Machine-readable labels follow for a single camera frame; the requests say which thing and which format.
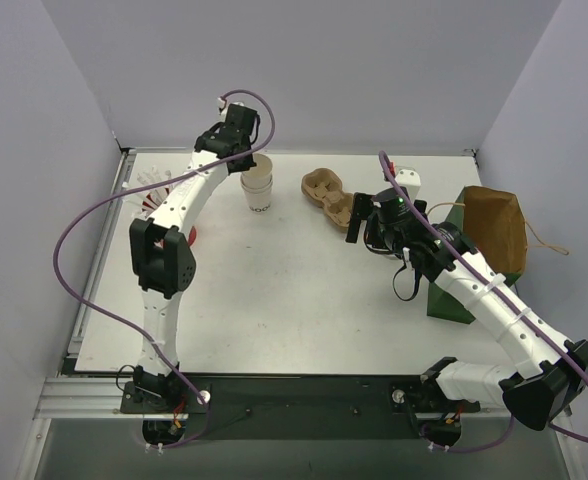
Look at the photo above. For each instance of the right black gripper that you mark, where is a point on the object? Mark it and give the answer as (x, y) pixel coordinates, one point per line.
(362, 215)

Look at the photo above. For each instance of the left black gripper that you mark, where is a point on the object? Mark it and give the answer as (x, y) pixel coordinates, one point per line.
(241, 118)

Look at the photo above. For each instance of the brown pulp cup carrier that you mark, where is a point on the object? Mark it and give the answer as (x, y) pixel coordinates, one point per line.
(324, 189)

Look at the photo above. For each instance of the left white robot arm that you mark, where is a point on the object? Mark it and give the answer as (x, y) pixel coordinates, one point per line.
(163, 261)

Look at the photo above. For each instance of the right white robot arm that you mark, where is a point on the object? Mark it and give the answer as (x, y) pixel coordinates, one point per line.
(548, 369)

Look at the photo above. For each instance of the green paper takeout bag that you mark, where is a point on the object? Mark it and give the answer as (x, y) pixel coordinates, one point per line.
(494, 221)

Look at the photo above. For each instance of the stacked white paper cups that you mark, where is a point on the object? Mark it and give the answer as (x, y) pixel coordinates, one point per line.
(257, 184)

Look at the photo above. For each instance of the red straw holder cup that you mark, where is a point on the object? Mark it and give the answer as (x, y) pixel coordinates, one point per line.
(191, 235)

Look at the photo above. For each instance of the white wrapped straws bundle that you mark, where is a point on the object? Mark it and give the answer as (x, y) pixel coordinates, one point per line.
(147, 178)

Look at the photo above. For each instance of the aluminium frame rail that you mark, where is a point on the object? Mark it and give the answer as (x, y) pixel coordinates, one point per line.
(78, 398)

